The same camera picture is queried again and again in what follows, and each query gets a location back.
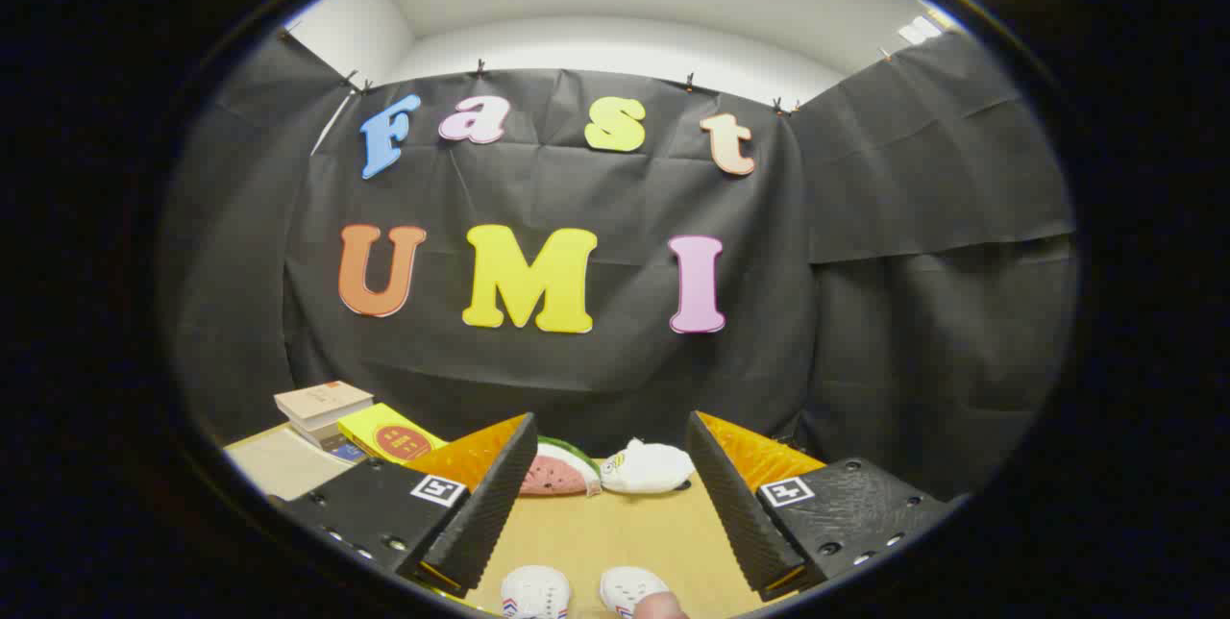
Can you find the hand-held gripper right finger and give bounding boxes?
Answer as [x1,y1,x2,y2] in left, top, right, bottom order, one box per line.
[684,410,970,603]

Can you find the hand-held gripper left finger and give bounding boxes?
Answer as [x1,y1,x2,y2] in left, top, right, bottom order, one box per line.
[272,412,539,599]

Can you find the white canvas shoe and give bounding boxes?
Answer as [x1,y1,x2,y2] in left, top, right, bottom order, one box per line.
[600,566,671,618]
[502,565,572,619]

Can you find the beige fabric storage box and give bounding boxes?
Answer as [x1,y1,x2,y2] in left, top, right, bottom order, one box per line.
[226,425,361,502]

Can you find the watermelon slice plush toy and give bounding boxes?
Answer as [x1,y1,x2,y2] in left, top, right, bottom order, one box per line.
[519,436,603,497]

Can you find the white plush toy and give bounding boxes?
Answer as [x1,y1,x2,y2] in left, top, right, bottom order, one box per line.
[601,438,695,494]

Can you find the yellow book with red circle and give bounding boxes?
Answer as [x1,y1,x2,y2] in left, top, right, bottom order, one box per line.
[337,403,448,463]

